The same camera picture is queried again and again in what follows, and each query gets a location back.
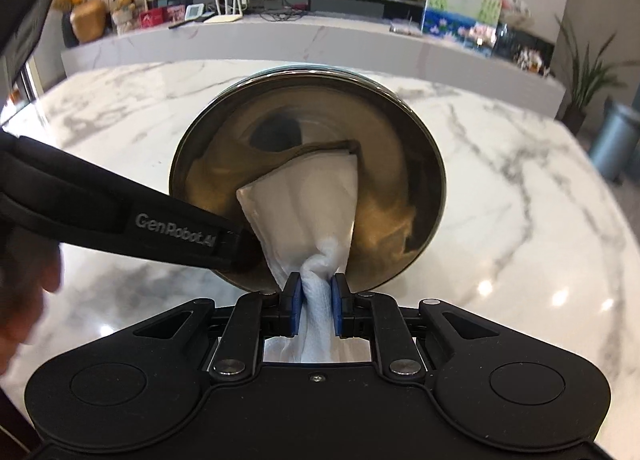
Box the dried flowers in dark vase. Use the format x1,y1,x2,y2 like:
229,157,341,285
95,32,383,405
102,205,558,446
52,0,84,48

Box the teddy bear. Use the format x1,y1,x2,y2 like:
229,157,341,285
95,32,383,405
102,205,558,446
110,0,137,36

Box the small flat tray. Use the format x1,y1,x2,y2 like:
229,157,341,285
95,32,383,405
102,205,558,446
388,18,424,36

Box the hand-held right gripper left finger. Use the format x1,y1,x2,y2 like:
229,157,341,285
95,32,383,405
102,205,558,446
131,271,304,382

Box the white router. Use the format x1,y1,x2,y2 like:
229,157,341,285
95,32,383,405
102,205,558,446
202,0,251,24

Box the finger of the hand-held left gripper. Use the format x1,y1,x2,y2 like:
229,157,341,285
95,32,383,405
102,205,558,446
0,131,262,274

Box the golden round vase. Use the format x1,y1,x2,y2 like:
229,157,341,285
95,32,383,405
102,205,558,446
70,0,109,44

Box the potted green plant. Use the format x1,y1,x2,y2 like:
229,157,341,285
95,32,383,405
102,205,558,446
554,14,627,136

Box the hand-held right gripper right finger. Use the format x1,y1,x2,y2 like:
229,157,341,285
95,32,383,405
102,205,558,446
330,272,501,382

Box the toy brick flowers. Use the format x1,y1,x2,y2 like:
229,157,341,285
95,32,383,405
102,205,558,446
514,47,554,77

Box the black display box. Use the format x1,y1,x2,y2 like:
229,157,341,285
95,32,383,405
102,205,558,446
492,23,556,67

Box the floral hand fan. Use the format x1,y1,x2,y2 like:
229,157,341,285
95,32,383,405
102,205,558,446
500,0,534,24

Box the steel bowl with blue outside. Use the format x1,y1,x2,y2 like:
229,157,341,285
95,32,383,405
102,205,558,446
168,65,447,292

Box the black cables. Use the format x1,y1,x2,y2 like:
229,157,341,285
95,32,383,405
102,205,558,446
260,7,307,22

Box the grey trash bin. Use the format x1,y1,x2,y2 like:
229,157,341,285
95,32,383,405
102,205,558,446
588,100,640,184

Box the white paper towel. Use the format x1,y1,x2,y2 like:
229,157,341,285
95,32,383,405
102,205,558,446
235,150,362,366

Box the colourful flower painting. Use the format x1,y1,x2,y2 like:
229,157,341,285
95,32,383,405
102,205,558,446
421,0,503,58

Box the person's left hand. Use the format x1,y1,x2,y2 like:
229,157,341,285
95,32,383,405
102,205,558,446
0,239,64,371

